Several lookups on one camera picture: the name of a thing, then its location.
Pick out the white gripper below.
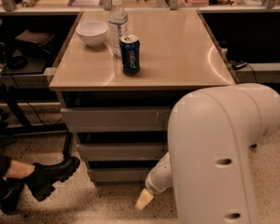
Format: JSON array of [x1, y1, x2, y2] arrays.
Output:
[[135, 153, 173, 210]]

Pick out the grey bottom drawer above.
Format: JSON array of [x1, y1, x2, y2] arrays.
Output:
[[88, 168, 149, 183]]

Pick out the grey drawer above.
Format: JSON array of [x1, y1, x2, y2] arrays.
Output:
[[61, 107, 171, 133], [77, 143, 168, 161], [88, 168, 149, 183]]

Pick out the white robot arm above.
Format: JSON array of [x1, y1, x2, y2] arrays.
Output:
[[135, 83, 280, 224]]

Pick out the grey middle drawer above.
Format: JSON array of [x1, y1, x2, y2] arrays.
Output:
[[77, 143, 168, 161]]

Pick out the grey top drawer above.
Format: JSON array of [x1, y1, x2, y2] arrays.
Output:
[[61, 107, 171, 133]]

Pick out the grey three-drawer cabinet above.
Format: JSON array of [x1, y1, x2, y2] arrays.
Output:
[[48, 8, 236, 187]]

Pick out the black boot upper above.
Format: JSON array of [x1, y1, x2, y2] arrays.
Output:
[[24, 156, 80, 202]]

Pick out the black boot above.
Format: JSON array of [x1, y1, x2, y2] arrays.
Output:
[[24, 156, 80, 202], [0, 178, 24, 215]]

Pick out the black boot lower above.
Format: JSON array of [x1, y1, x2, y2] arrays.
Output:
[[0, 178, 24, 215]]

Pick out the blue pepsi can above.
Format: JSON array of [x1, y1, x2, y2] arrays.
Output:
[[119, 35, 140, 76]]

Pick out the black adapter on shelf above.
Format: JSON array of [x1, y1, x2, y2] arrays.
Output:
[[231, 61, 247, 71]]

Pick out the white ceramic bowl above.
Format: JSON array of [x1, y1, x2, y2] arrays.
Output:
[[76, 21, 108, 47]]

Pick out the clear plastic water bottle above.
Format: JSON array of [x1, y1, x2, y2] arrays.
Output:
[[108, 0, 128, 58]]

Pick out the black headphones on shelf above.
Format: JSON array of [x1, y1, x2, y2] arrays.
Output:
[[7, 56, 28, 69]]

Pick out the dark box on shelf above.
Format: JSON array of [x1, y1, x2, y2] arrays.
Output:
[[14, 30, 55, 58]]

